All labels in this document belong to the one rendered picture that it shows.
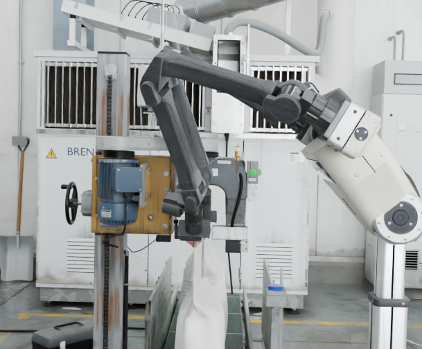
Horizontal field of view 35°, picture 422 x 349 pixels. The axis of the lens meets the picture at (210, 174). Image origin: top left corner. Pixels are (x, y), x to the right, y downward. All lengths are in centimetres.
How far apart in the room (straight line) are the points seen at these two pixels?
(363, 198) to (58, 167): 392
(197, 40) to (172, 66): 330
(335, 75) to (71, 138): 225
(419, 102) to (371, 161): 446
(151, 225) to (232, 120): 230
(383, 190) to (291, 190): 351
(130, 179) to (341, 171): 88
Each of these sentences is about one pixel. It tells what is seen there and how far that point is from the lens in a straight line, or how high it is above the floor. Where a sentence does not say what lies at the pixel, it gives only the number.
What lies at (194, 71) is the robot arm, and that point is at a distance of 180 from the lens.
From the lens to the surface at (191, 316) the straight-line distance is 231.
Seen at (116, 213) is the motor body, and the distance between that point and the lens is 253.
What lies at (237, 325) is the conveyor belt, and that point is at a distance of 386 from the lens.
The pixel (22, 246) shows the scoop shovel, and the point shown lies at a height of 33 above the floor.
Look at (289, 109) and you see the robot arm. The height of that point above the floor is 150.
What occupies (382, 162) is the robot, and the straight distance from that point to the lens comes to 192.
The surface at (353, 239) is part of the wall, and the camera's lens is 690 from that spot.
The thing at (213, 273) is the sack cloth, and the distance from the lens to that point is 298.
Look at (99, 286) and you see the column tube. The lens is 286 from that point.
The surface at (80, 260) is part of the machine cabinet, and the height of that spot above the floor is 40.
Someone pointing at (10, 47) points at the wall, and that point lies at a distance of 711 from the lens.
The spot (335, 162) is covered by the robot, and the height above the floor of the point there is 136.
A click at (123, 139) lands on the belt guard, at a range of 250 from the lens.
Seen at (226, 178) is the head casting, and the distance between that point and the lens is 269.
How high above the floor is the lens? 141
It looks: 3 degrees down
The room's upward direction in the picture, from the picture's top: 1 degrees clockwise
